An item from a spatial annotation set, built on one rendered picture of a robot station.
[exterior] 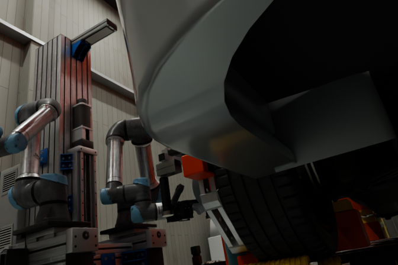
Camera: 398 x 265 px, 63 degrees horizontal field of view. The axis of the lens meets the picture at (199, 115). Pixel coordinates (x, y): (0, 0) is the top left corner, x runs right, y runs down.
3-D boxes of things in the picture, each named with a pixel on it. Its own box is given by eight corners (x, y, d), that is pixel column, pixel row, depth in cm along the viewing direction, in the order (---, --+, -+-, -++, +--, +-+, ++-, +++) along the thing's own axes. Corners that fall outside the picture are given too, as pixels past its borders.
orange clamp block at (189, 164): (217, 175, 106) (204, 171, 99) (197, 181, 110) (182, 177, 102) (214, 155, 109) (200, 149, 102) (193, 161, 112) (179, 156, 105)
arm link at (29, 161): (32, 203, 142) (38, 94, 165) (3, 210, 145) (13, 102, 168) (51, 206, 153) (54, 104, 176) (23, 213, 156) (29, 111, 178)
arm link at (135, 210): (131, 202, 141) (132, 222, 138) (156, 199, 144) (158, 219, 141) (130, 206, 148) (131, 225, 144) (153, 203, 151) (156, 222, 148)
